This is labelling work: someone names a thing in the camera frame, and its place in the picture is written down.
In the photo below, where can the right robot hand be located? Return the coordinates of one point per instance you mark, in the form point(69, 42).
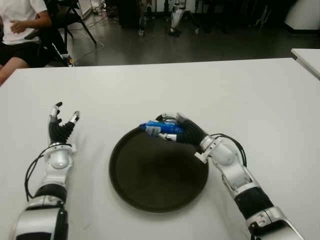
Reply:
point(192, 132)

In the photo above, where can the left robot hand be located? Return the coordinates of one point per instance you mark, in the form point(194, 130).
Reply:
point(60, 132)

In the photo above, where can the blue Oreo cookie package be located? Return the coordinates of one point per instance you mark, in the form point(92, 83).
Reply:
point(165, 128)

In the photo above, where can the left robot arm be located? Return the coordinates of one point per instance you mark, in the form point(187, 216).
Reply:
point(58, 160)

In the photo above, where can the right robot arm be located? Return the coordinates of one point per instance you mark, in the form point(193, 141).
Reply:
point(235, 175)

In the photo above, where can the dark round tray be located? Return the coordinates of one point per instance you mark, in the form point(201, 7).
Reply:
point(157, 175)

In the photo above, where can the wheeled robot stand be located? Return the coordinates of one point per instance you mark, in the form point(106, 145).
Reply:
point(141, 32)

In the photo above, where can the black folding chair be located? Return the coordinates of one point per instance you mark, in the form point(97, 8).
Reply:
point(65, 18)

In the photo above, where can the background humanoid robot legs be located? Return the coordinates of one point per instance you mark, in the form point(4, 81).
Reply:
point(175, 17)

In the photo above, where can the person in white shirt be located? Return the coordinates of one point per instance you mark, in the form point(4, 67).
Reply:
point(17, 12)

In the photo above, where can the black cabinet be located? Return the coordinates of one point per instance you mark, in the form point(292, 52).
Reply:
point(128, 13)

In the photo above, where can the white side table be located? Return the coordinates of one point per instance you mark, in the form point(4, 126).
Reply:
point(310, 57)

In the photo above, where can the white rounded cabinet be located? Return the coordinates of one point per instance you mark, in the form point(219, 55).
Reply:
point(305, 15)

